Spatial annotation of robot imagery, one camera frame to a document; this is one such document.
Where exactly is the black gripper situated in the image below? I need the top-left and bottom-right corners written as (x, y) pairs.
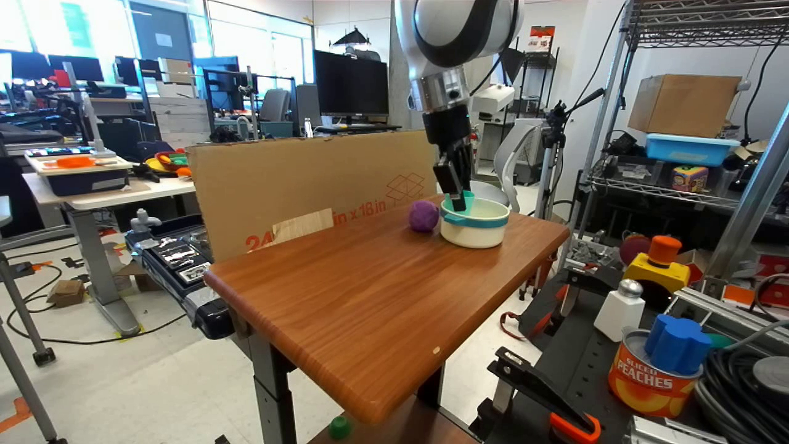
top-left (419, 101), bottom-right (478, 216)

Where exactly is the purple ball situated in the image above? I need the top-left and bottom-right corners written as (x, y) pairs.
top-left (407, 198), bottom-right (441, 235)

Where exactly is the black computer monitor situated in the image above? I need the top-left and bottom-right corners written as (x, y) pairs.
top-left (312, 49), bottom-right (392, 126)

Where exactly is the cardboard panel with red print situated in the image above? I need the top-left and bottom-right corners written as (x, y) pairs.
top-left (189, 130), bottom-right (441, 266)

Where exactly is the wooden table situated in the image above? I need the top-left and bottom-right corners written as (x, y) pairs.
top-left (201, 207), bottom-right (573, 444)

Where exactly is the red ball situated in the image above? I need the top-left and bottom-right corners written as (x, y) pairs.
top-left (618, 232), bottom-right (653, 266)

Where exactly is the white shaker with silver cap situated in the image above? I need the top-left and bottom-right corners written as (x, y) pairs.
top-left (592, 276), bottom-right (647, 345)

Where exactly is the yellow emergency stop box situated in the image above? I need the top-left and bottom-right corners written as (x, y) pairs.
top-left (624, 232), bottom-right (694, 308)

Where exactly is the black perforated board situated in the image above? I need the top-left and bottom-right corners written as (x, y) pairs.
top-left (467, 244), bottom-right (789, 444)

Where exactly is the colourful cube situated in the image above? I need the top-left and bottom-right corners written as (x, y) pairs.
top-left (671, 163), bottom-right (713, 196)

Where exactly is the blue plastic bin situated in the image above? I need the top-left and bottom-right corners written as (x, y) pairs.
top-left (644, 133), bottom-right (741, 170)

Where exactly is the brown cardboard box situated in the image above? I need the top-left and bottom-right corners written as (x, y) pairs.
top-left (626, 71), bottom-right (743, 142)

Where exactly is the small green ball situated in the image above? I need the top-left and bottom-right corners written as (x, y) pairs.
top-left (325, 415), bottom-right (355, 443)

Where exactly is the orange peaches can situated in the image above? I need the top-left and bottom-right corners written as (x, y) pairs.
top-left (604, 328), bottom-right (708, 422)

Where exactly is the aluminium extrusion beam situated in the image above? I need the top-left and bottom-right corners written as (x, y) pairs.
top-left (704, 103), bottom-right (789, 283)

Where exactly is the grey desk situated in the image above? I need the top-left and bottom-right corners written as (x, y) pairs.
top-left (21, 170), bottom-right (200, 338)

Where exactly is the black tray with orange item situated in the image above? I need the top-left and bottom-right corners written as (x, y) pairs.
top-left (25, 147), bottom-right (136, 198)

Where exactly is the small cardboard floor box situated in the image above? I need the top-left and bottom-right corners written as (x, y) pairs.
top-left (43, 278), bottom-right (88, 311)

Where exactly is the white pot with teal handles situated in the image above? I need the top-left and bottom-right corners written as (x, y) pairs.
top-left (435, 196), bottom-right (512, 253)

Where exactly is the black camera stand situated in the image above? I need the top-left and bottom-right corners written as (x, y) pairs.
top-left (531, 87), bottom-right (610, 225)

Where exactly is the black clamp with orange handle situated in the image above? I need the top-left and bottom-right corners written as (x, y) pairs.
top-left (497, 266), bottom-right (577, 340)
top-left (484, 343), bottom-right (604, 444)

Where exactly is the metal wire shelf rack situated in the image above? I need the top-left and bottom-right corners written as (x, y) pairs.
top-left (573, 0), bottom-right (789, 241)

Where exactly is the black cable coil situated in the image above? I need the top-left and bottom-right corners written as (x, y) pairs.
top-left (698, 348), bottom-right (789, 444)

